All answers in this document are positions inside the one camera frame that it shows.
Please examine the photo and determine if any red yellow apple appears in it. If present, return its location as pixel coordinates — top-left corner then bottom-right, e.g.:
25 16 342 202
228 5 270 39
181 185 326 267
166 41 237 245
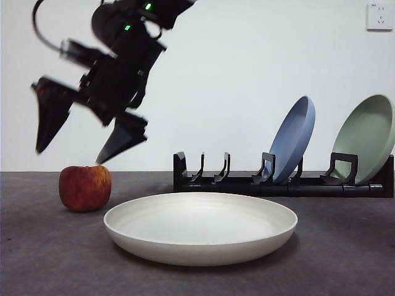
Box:
58 165 112 213

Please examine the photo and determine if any cream yellow plate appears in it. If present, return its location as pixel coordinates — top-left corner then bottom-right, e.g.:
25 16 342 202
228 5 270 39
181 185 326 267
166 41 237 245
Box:
103 191 299 266

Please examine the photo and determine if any black plate rack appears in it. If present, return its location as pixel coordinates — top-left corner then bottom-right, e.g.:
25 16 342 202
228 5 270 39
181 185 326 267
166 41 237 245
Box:
172 150 394 198

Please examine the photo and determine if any blue plate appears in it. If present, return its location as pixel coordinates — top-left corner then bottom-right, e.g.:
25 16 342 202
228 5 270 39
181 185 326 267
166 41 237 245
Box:
267 95 316 183

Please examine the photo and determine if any green plate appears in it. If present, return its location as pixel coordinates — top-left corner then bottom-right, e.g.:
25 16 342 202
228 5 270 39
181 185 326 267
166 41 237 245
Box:
330 94 395 186

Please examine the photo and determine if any black right camera cable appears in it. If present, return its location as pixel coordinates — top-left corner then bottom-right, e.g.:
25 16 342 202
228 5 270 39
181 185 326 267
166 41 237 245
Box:
32 0 62 52

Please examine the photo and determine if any white wall socket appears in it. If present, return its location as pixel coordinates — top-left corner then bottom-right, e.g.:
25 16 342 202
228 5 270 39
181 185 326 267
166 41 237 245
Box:
365 2 393 31

